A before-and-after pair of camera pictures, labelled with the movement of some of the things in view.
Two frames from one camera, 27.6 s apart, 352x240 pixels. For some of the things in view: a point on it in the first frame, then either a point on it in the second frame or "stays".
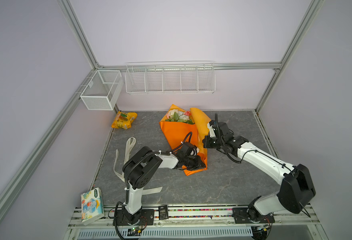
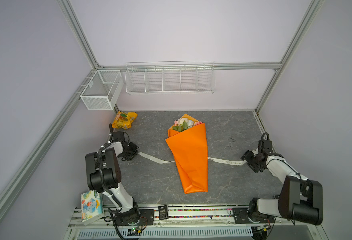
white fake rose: [185, 117] to [190, 123]
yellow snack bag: [124, 120] stays
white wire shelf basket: [170, 77] stays
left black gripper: [198, 164] to [135, 151]
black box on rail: [163, 212] stays
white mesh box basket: [102, 89] stays
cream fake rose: [174, 113] to [180, 121]
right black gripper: [206, 142] to [246, 156]
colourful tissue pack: [92, 205] stays
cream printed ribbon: [145, 191] to [221, 161]
